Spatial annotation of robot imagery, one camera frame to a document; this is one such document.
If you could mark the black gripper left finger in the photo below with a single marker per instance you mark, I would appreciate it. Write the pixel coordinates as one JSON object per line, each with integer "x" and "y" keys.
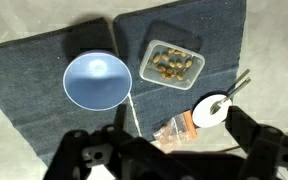
{"x": 79, "y": 152}

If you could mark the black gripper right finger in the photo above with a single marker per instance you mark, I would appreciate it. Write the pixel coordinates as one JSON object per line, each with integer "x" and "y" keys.
{"x": 266, "y": 146}

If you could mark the clear plastic container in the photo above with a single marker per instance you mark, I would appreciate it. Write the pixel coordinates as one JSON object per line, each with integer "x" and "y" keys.
{"x": 149, "y": 73}

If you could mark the blue plastic bowl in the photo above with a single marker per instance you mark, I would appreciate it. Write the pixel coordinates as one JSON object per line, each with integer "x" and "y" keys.
{"x": 97, "y": 80}

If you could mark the metal spoon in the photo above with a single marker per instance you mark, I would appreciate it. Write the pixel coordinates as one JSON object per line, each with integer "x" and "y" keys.
{"x": 217, "y": 105}

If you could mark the small white plate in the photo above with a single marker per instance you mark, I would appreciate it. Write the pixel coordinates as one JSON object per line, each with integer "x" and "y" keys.
{"x": 201, "y": 114}

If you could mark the clear orange snack packet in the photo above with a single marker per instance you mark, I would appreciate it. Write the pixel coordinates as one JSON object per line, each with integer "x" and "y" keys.
{"x": 178, "y": 130}

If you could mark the large dark blue cloth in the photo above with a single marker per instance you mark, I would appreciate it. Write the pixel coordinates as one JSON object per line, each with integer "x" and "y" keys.
{"x": 31, "y": 91}

